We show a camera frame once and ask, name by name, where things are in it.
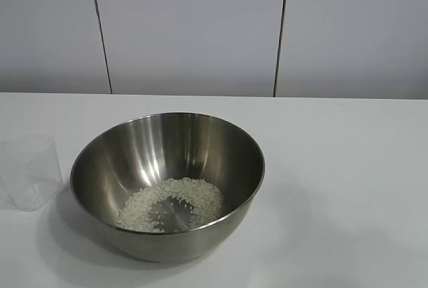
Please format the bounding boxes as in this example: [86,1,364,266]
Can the stainless steel mixing bowl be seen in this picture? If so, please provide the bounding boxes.
[69,111,266,263]

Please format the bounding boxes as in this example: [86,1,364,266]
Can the white rice grains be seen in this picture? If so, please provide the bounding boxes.
[117,176,226,234]

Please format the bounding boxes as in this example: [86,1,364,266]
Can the clear plastic cup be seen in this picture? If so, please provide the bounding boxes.
[0,135,65,214]

